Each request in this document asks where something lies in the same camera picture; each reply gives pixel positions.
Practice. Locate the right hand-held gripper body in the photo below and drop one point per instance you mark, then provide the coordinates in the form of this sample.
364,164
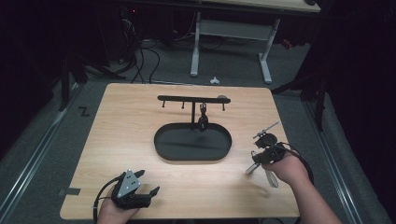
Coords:
271,152

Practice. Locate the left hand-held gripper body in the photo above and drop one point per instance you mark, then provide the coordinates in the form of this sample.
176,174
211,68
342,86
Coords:
127,185

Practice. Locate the black key rack with tray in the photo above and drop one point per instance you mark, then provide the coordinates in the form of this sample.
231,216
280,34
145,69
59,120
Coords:
193,146

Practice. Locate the black car key fob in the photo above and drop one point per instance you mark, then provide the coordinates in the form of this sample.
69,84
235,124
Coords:
203,121

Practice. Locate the person's right hand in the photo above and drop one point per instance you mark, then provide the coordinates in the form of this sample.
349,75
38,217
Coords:
288,169

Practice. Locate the person's left hand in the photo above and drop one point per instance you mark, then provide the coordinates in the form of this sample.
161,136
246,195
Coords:
110,214

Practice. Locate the grey tape strip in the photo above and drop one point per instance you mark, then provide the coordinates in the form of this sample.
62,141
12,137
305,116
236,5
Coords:
70,191

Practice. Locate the black metal stand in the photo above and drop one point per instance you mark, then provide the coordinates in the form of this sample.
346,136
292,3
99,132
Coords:
64,90
320,109

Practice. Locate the small grey round object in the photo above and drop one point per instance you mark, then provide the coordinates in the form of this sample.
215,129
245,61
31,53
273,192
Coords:
222,96

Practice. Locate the black floor tape mark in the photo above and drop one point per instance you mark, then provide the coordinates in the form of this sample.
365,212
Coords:
83,111

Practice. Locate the small white floor object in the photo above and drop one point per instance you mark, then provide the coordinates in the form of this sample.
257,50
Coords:
214,81

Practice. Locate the small red object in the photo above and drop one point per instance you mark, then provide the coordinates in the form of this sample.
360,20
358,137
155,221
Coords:
287,44

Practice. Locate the dark equipment tower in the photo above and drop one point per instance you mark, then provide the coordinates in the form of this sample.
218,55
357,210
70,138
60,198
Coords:
129,25

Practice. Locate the metal floor rail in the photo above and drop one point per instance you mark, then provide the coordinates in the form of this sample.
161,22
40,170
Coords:
31,162
330,155

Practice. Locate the white metal frame desk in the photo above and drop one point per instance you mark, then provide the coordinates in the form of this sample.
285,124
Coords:
236,29

